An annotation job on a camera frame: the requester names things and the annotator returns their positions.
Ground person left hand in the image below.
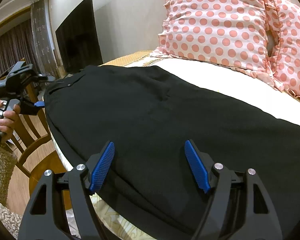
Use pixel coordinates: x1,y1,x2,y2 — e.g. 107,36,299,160
0,100,20,144

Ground dark brown curtain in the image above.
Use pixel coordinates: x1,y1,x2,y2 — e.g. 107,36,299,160
0,20,39,76

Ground black pants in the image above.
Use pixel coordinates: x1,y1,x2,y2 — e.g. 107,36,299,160
43,64,300,240

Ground wooden chair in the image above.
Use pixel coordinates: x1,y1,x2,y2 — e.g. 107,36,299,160
5,57,73,210

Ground far pink polka dot pillow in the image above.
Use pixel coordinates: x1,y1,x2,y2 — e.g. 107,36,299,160
264,0,300,100

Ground woven yellow bed mat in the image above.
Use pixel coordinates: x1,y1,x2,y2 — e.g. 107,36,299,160
103,50,152,67

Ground pink polka dot pillow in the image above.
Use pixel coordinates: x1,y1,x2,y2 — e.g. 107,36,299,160
264,0,300,100
152,0,283,90

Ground beige shaggy rug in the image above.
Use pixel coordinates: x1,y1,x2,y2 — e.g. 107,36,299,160
0,147,22,238

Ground cream patterned bed cover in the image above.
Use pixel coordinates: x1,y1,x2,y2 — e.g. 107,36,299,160
52,56,300,240

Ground near pink polka dot pillow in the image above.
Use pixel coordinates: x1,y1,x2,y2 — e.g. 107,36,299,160
152,0,283,90

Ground black flat television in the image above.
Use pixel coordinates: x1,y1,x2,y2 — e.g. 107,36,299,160
56,0,103,74

